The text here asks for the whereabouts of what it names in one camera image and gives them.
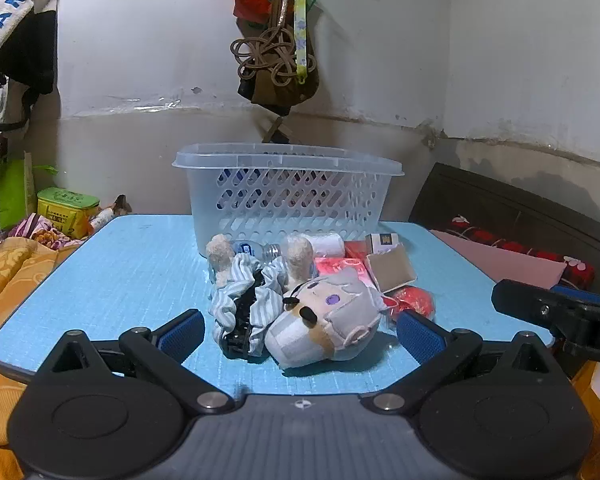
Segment black garment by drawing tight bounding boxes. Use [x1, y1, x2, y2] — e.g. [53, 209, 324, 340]
[0, 7, 59, 97]

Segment pink pillow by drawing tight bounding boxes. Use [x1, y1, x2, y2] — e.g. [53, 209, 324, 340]
[430, 230, 566, 291]

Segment brown hanging bag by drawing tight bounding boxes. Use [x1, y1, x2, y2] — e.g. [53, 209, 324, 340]
[236, 10, 321, 107]

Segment black hair clip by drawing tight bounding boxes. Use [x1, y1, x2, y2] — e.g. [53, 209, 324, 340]
[219, 280, 281, 359]

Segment orange blanket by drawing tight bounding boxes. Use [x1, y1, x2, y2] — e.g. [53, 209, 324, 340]
[0, 237, 89, 480]

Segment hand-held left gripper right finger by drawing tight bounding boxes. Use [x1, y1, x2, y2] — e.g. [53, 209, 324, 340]
[360, 310, 562, 414]

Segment red floral blanket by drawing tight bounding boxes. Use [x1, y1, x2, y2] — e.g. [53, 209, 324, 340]
[447, 215, 597, 291]

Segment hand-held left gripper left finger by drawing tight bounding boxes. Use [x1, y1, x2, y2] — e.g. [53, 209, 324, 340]
[32, 309, 233, 414]

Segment red packet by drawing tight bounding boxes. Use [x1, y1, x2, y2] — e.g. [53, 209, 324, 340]
[344, 240, 373, 261]

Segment clear plastic bottle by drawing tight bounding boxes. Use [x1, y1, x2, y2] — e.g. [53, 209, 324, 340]
[232, 240, 283, 264]

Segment brown cardboard box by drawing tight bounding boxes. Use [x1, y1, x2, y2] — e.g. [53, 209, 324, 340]
[365, 245, 417, 294]

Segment floral cloth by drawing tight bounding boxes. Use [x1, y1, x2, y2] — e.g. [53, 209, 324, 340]
[7, 212, 84, 252]

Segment yellow-green tin box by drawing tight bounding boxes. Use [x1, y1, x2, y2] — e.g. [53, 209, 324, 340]
[36, 187, 101, 239]

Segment yellow-green patterned strap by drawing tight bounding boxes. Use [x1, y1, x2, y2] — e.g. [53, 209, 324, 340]
[292, 0, 314, 84]

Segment bright green bag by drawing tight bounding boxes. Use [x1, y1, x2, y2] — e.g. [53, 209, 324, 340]
[0, 152, 39, 232]

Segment white lettered jacket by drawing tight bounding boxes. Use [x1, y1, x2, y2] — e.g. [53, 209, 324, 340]
[0, 0, 61, 82]

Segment white cloth with black trim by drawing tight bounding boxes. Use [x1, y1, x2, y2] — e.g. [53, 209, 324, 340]
[0, 80, 37, 136]

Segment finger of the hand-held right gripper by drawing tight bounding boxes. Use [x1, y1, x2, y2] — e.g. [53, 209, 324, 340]
[491, 279, 600, 332]

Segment white towel roll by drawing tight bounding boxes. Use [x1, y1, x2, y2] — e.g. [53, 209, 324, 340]
[300, 232, 344, 259]

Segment beige fuzzy plush piece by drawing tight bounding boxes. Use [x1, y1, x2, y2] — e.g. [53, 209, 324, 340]
[282, 234, 313, 286]
[205, 235, 236, 288]

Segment pink packet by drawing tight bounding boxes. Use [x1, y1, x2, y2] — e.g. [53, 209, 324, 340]
[314, 257, 376, 287]

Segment clear plastic basket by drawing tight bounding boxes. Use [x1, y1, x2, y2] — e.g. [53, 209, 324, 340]
[171, 143, 405, 257]

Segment dark wooden headboard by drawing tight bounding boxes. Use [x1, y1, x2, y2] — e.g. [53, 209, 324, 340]
[409, 162, 600, 306]

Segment small white gold box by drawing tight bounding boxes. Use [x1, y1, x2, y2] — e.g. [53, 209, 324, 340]
[365, 232, 400, 255]

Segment grey haired plush doll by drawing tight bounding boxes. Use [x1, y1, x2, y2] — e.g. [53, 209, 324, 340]
[264, 266, 388, 368]

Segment striped blue white scrunchie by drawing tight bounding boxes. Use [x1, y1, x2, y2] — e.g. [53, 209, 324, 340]
[209, 254, 293, 356]

